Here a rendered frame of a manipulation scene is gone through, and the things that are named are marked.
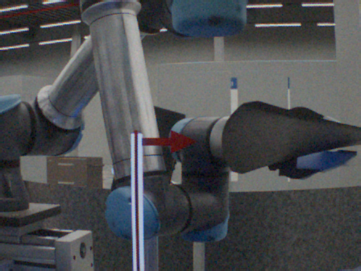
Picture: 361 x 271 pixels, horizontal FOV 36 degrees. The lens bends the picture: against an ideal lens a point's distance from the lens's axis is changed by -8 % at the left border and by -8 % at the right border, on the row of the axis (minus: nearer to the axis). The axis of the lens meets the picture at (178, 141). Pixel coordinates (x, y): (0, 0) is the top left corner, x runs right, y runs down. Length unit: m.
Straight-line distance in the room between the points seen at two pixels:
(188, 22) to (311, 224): 2.13
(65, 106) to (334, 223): 1.76
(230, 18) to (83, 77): 0.60
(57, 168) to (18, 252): 6.52
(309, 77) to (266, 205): 4.39
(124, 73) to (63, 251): 0.38
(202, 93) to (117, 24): 6.28
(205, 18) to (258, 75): 6.41
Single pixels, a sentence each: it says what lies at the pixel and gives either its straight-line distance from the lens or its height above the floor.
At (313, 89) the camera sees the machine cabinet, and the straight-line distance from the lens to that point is 6.81.
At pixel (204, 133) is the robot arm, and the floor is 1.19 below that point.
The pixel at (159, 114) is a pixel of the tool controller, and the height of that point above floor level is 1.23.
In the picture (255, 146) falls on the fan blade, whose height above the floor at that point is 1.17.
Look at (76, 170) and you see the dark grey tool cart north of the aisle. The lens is 7.49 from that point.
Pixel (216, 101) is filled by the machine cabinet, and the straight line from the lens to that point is 7.08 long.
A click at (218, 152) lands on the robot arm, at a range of 0.87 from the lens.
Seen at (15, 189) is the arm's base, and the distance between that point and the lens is 1.16.
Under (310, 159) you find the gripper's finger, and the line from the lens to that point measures 0.75.
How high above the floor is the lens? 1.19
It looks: 1 degrees down
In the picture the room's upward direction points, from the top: straight up
